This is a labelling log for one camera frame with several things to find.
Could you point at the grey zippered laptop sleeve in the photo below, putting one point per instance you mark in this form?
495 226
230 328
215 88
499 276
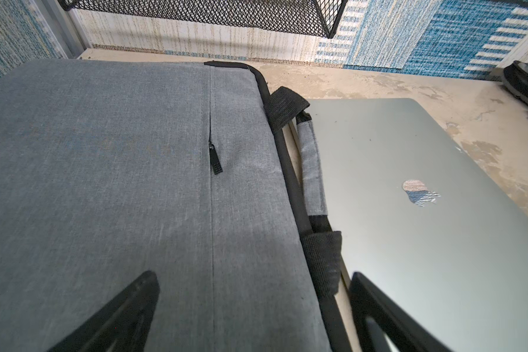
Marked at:
111 169

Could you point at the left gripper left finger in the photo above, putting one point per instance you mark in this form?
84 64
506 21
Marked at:
123 324

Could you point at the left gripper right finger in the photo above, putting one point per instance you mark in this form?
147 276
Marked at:
378 319

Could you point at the silver Apple laptop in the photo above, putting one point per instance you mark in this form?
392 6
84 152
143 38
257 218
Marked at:
423 222

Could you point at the black wire mesh shelf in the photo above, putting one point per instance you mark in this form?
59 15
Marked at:
301 17

